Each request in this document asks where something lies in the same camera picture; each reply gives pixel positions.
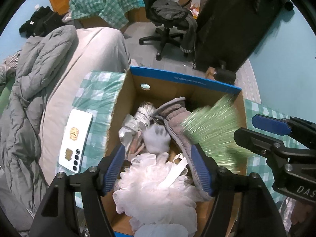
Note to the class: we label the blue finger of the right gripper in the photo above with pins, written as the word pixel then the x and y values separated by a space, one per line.
pixel 272 125
pixel 255 142

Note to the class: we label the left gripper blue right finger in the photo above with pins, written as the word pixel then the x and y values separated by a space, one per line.
pixel 201 170

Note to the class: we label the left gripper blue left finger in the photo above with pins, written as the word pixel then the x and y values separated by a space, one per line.
pixel 116 160

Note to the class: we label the green sparkly knitted cloth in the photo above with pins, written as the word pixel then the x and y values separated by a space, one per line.
pixel 213 128

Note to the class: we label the printed plastic bag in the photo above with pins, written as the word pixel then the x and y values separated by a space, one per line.
pixel 130 134

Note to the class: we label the white mesh bath pouf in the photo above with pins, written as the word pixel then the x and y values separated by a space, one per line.
pixel 158 196

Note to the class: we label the grey-brown fuzzy sock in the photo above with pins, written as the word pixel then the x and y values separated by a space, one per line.
pixel 173 114

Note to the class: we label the light grey sock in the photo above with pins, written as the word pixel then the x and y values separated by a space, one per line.
pixel 156 139

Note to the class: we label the white smartphone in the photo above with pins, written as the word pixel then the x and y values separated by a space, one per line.
pixel 74 139

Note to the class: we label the green checkered tablecloth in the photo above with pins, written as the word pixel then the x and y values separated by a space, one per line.
pixel 97 95

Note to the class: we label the grey quilted blanket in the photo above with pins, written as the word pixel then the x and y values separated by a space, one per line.
pixel 23 185

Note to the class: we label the grey sofa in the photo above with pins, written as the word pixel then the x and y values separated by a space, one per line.
pixel 94 49

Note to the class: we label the black office chair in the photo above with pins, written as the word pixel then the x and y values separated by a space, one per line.
pixel 174 23

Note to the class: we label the black clothes pile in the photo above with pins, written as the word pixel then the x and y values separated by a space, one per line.
pixel 41 23

